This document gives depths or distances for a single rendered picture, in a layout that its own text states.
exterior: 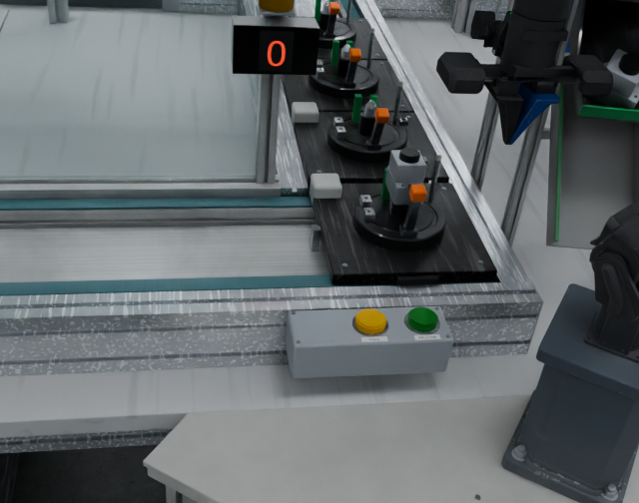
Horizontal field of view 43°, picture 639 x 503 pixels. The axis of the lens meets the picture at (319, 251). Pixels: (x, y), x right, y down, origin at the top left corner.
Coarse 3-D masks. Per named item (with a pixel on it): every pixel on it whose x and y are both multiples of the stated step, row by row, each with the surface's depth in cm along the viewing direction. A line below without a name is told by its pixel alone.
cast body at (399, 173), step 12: (396, 156) 119; (408, 156) 117; (420, 156) 119; (396, 168) 117; (408, 168) 117; (420, 168) 117; (396, 180) 118; (408, 180) 118; (420, 180) 119; (396, 192) 118; (408, 192) 118; (396, 204) 119; (408, 204) 119
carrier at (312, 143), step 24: (360, 96) 144; (312, 120) 149; (336, 120) 144; (360, 120) 143; (408, 120) 154; (312, 144) 143; (336, 144) 141; (360, 144) 140; (384, 144) 141; (408, 144) 146; (312, 168) 137; (336, 168) 137; (360, 168) 138; (384, 168) 139; (432, 168) 140
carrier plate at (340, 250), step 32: (352, 192) 132; (448, 192) 134; (320, 224) 123; (352, 224) 124; (448, 224) 126; (352, 256) 117; (384, 256) 118; (416, 256) 119; (448, 256) 119; (480, 256) 120
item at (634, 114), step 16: (592, 0) 121; (608, 0) 121; (576, 16) 114; (592, 16) 119; (608, 16) 119; (624, 16) 120; (576, 32) 114; (592, 32) 118; (608, 32) 118; (624, 32) 118; (576, 48) 113; (592, 48) 116; (608, 48) 116; (624, 48) 117; (576, 96) 111; (576, 112) 111; (592, 112) 109; (608, 112) 109; (624, 112) 109
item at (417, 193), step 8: (408, 184) 116; (416, 184) 117; (416, 192) 113; (424, 192) 113; (416, 200) 114; (424, 200) 114; (408, 208) 116; (416, 208) 116; (408, 216) 117; (416, 216) 117; (408, 224) 118
